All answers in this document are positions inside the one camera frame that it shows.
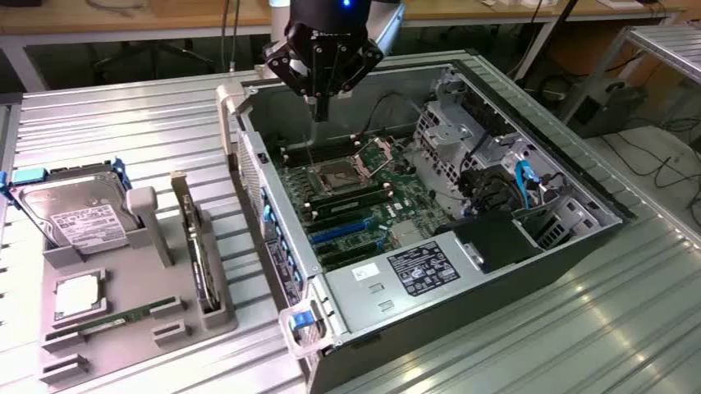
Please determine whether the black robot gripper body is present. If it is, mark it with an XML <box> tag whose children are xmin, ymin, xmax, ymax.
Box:
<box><xmin>288</xmin><ymin>0</ymin><xmax>375</xmax><ymax>99</ymax></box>

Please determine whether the black office chair base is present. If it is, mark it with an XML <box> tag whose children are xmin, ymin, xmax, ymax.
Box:
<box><xmin>89</xmin><ymin>39</ymin><xmax>217</xmax><ymax>81</ymax></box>

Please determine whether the metal socket cover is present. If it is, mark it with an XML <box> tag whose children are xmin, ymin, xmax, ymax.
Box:
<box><xmin>352</xmin><ymin>137</ymin><xmax>396</xmax><ymax>174</ymax></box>

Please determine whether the wooden desk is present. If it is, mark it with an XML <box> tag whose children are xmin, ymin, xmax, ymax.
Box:
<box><xmin>403</xmin><ymin>0</ymin><xmax>686</xmax><ymax>81</ymax></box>
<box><xmin>0</xmin><ymin>0</ymin><xmax>275</xmax><ymax>92</ymax></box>

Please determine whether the metal drive cage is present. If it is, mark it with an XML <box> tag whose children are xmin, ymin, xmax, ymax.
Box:
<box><xmin>412</xmin><ymin>100</ymin><xmax>475</xmax><ymax>198</ymax></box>

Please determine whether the CPU socket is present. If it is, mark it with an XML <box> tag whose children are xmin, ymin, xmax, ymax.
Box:
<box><xmin>306</xmin><ymin>158</ymin><xmax>366</xmax><ymax>194</ymax></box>

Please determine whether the green motherboard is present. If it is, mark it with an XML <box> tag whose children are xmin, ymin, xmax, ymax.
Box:
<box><xmin>276</xmin><ymin>135</ymin><xmax>439</xmax><ymax>272</ymax></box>

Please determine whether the installed dark RAM stick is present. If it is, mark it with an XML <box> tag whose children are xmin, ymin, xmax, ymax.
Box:
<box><xmin>304</xmin><ymin>186</ymin><xmax>395</xmax><ymax>218</ymax></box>

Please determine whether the blue expansion slot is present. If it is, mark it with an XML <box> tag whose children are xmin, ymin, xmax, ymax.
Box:
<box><xmin>308</xmin><ymin>219</ymin><xmax>368</xmax><ymax>244</ymax></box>

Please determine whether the silver chipset heat sink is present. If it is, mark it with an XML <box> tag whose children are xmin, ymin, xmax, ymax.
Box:
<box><xmin>388</xmin><ymin>223</ymin><xmax>431</xmax><ymax>250</ymax></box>

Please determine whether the black box on floor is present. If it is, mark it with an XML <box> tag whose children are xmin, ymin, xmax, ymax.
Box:
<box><xmin>569</xmin><ymin>81</ymin><xmax>650</xmax><ymax>139</ymax></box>

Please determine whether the black plastic air shroud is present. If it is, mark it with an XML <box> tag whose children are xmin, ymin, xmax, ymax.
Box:
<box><xmin>451</xmin><ymin>211</ymin><xmax>543</xmax><ymax>274</ymax></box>

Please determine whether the silver hard disk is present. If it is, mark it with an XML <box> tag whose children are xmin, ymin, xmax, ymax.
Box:
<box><xmin>14</xmin><ymin>172</ymin><xmax>137</xmax><ymax>254</ymax></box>

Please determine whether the blue disk caddy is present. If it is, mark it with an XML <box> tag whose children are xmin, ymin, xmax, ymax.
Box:
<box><xmin>0</xmin><ymin>157</ymin><xmax>131</xmax><ymax>247</ymax></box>

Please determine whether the metal slat table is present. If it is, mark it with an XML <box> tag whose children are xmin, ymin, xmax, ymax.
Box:
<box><xmin>558</xmin><ymin>26</ymin><xmax>701</xmax><ymax>120</ymax></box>

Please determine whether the grey power supply unit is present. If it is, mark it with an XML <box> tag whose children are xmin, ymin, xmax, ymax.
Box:
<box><xmin>322</xmin><ymin>231</ymin><xmax>486</xmax><ymax>333</ymax></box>

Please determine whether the grey parts rack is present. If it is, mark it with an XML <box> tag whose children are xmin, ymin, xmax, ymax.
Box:
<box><xmin>37</xmin><ymin>186</ymin><xmax>240</xmax><ymax>387</ymax></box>

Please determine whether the open black PC case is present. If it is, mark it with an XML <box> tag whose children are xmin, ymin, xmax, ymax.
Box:
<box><xmin>216</xmin><ymin>48</ymin><xmax>639</xmax><ymax>394</ymax></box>

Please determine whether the green RAM stick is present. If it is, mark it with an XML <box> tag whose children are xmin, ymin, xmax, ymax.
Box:
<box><xmin>52</xmin><ymin>298</ymin><xmax>175</xmax><ymax>336</ymax></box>

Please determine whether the silver CPU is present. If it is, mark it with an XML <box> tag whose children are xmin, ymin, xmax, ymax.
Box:
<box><xmin>52</xmin><ymin>275</ymin><xmax>105</xmax><ymax>321</ymax></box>

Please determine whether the black wire in case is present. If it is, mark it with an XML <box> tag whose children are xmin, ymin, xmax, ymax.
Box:
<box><xmin>366</xmin><ymin>92</ymin><xmax>423</xmax><ymax>136</ymax></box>

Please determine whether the thin hanging cable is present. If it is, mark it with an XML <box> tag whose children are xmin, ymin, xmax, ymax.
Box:
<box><xmin>219</xmin><ymin>0</ymin><xmax>240</xmax><ymax>71</ymax></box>

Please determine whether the blue wire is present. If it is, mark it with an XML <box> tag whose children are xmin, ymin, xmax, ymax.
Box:
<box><xmin>514</xmin><ymin>158</ymin><xmax>535</xmax><ymax>210</ymax></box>

